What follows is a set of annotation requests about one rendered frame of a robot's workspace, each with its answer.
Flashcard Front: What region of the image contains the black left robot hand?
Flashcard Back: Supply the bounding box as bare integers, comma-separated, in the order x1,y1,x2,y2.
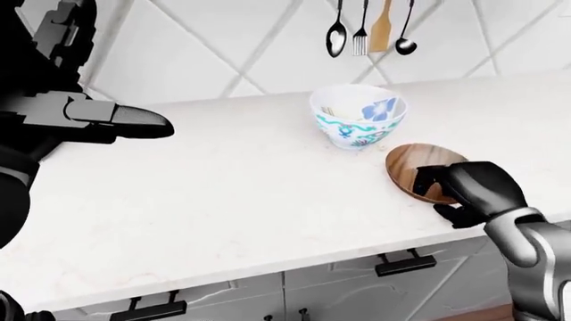
0,0,176,162

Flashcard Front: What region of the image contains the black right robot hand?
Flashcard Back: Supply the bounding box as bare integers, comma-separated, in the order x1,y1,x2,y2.
412,160,530,230

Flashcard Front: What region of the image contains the brown wooden bowl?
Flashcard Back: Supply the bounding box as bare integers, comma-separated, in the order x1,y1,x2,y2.
385,142,470,206

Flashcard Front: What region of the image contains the small white blue-flower bowl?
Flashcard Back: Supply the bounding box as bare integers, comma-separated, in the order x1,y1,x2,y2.
319,96,400,122

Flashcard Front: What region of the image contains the large white floral ceramic bowl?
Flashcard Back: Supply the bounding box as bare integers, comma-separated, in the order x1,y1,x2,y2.
309,83,410,152

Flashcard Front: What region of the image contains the black hanging ladle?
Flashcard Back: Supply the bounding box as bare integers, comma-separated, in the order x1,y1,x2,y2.
394,0,418,56

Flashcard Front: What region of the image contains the grey cabinet drawer front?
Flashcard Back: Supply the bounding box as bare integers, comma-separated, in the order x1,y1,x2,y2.
52,270,286,321
282,235,515,321

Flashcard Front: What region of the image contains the wooden hanging spatula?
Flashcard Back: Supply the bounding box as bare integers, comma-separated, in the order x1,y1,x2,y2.
368,0,394,54

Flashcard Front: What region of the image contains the silver hanging fork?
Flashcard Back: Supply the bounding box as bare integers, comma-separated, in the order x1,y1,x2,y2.
352,0,371,57

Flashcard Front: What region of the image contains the black hanging spoon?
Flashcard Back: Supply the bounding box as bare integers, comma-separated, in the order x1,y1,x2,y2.
326,0,350,59

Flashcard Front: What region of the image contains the black robot body part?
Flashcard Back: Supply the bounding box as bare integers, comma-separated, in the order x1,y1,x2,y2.
0,289,57,321

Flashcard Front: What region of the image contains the black drawer handle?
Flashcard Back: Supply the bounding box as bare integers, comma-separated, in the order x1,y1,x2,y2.
109,289,188,321
374,247,438,278

